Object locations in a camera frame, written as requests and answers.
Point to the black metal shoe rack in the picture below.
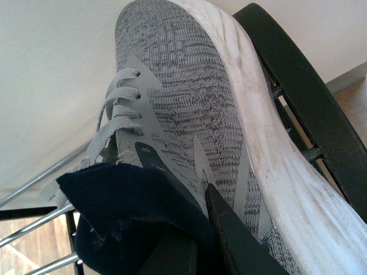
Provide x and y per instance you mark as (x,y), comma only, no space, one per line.
(57,62)

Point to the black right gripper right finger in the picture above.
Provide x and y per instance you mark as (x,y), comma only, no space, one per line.
(241,252)

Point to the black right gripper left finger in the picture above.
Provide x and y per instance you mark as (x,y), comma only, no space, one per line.
(126,210)

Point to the grey knit sneaker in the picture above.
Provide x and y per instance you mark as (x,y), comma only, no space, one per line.
(190,99)

